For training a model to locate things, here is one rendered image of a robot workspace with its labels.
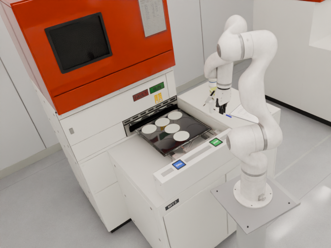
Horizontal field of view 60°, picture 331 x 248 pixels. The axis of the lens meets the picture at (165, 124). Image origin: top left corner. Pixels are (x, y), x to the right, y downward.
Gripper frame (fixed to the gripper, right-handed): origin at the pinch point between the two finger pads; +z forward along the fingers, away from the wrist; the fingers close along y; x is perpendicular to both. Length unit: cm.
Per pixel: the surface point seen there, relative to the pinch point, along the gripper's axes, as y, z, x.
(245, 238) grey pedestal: 25, 53, 42
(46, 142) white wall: 59, 99, -201
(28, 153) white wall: 80, 105, -203
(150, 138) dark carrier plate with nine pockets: 32.3, 19.6, -29.9
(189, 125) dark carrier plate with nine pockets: 7.2, 16.5, -20.2
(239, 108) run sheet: -17.8, 6.3, -0.5
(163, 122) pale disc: 16.2, 17.8, -36.9
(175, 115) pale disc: 5.8, 16.5, -35.9
